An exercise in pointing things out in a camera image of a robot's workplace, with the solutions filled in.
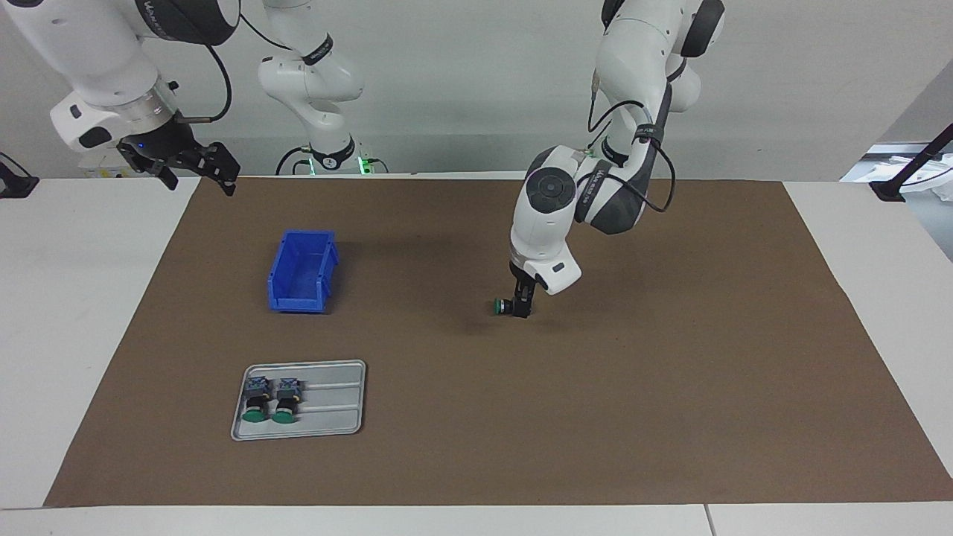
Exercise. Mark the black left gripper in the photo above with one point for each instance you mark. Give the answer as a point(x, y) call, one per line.
point(523, 279)

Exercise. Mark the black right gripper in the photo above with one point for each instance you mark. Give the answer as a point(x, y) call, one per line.
point(160, 145)

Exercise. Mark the green push button switch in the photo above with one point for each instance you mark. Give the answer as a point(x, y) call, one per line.
point(500, 306)
point(286, 402)
point(256, 402)

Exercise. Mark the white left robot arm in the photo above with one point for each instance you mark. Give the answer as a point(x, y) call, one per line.
point(547, 223)

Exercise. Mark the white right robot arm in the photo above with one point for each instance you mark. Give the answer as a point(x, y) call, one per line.
point(89, 52)

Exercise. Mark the white box yellow label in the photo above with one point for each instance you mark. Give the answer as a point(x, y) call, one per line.
point(93, 171)

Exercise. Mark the brown paper table mat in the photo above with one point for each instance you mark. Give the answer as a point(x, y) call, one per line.
point(521, 409)

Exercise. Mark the blue plastic storage bin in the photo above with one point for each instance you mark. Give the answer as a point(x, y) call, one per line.
point(298, 301)

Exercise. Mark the grey metal tray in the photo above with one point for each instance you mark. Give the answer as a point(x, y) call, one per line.
point(342, 417)

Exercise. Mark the black tripod stand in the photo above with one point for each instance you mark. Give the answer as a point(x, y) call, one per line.
point(890, 192)

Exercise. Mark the white background equipment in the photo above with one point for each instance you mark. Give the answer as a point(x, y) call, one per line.
point(934, 179)

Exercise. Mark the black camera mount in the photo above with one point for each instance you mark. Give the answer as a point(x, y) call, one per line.
point(15, 186)

